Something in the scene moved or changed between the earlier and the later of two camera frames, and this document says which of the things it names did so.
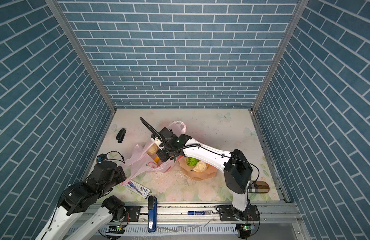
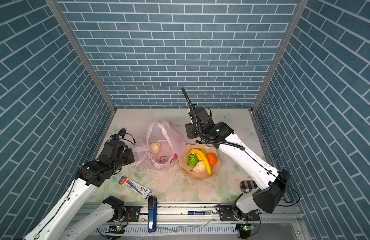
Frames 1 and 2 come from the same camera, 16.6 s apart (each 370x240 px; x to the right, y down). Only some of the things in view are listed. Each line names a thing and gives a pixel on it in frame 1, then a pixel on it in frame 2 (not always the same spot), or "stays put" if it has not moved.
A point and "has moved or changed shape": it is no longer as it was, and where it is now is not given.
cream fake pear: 200,166 stays put
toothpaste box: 138,189 stays put
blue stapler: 152,213 stays put
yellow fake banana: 157,159 -> 196,151
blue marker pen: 200,212 stays put
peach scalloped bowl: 209,173 stays put
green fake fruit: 191,162 stays put
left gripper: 119,171 -> 129,152
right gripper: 160,155 -> 188,129
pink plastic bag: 141,161 has moved or changed shape
